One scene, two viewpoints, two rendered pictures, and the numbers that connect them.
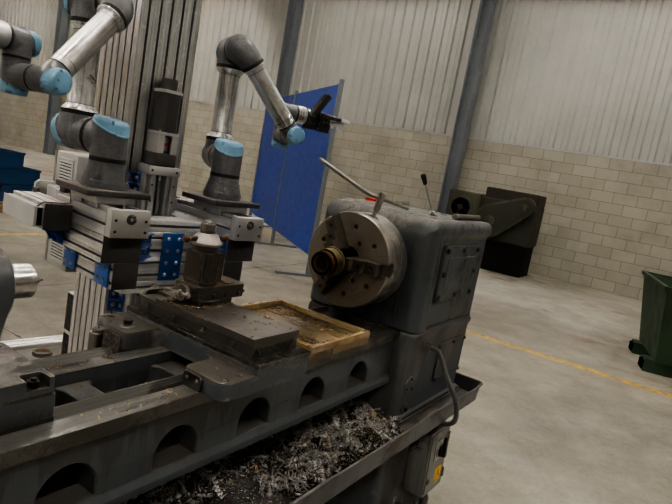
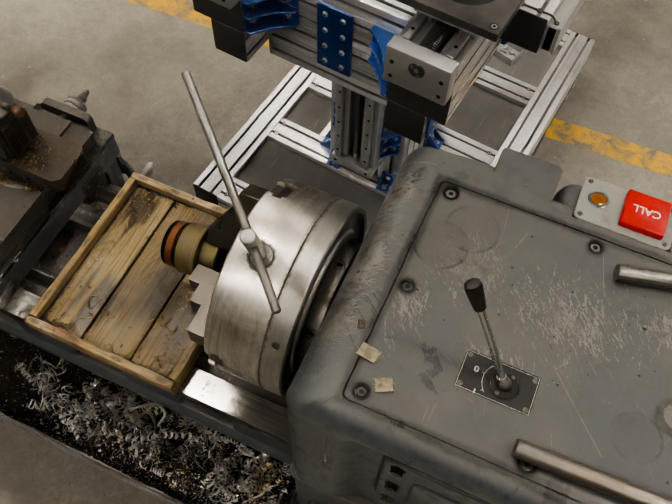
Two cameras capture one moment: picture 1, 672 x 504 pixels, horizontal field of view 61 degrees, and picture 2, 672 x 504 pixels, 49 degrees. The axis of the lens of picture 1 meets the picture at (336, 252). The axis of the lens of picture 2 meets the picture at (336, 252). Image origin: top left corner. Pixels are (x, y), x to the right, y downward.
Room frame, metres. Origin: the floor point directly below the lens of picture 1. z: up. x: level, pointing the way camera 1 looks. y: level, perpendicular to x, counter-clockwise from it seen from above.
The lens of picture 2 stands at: (1.85, -0.60, 2.09)
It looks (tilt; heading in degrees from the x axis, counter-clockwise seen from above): 60 degrees down; 79
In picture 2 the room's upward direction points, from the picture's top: 2 degrees clockwise
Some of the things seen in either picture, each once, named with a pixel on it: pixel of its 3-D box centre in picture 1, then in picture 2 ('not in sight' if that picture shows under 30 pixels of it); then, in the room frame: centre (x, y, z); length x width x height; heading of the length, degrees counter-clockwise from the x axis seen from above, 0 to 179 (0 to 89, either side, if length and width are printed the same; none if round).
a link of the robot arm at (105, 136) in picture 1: (108, 136); not in sight; (1.90, 0.81, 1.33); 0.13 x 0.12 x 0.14; 72
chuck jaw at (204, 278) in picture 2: (366, 266); (212, 313); (1.75, -0.10, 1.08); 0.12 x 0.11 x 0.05; 57
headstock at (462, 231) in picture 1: (403, 259); (531, 381); (2.21, -0.27, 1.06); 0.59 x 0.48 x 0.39; 147
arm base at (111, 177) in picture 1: (105, 172); not in sight; (1.90, 0.81, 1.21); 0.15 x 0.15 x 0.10
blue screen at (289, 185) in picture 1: (284, 169); not in sight; (8.67, 1.00, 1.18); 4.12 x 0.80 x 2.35; 20
